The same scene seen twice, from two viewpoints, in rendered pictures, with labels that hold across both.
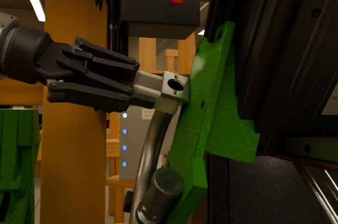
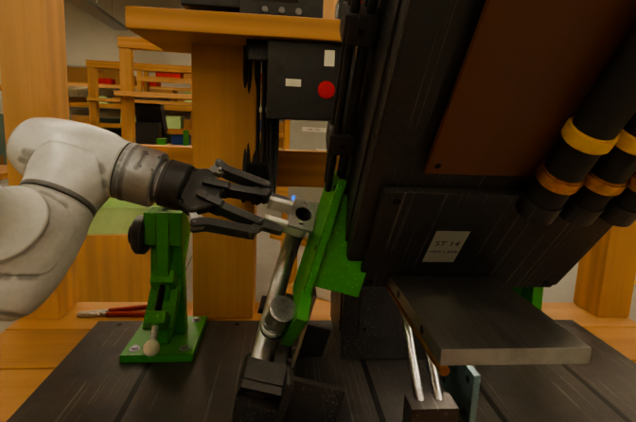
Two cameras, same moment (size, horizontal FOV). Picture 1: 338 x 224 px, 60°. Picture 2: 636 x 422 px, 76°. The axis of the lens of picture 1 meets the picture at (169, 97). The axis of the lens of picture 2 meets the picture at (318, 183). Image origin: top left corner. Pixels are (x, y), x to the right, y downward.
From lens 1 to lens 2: 0.29 m
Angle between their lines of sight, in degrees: 14
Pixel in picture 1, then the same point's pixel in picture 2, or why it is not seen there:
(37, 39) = (180, 179)
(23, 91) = not seen: hidden behind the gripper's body
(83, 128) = not seen: hidden behind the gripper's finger
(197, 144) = (307, 283)
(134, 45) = not seen: hidden behind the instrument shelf
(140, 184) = (272, 293)
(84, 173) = (233, 258)
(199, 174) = (304, 307)
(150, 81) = (282, 205)
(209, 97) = (319, 245)
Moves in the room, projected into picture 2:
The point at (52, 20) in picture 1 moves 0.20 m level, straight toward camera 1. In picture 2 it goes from (199, 104) to (194, 100)
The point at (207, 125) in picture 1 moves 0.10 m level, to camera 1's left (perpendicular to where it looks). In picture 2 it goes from (316, 268) to (246, 262)
